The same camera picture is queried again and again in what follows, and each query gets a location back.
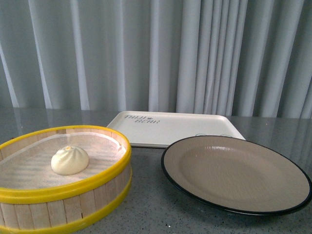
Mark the beige plate with black rim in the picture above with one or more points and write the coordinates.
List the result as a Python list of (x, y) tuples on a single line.
[(236, 175)]

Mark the white steamed bun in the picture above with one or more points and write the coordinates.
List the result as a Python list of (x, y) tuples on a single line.
[(69, 160)]

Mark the white bear print tray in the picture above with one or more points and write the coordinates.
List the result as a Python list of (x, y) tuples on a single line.
[(159, 130)]

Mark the grey pleated curtain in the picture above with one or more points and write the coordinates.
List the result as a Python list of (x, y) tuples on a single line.
[(226, 57)]

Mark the yellow rimmed bamboo steamer basket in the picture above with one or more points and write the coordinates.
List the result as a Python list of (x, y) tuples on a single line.
[(67, 208)]

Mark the white steamer liner cloth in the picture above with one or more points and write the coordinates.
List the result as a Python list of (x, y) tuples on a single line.
[(30, 167)]

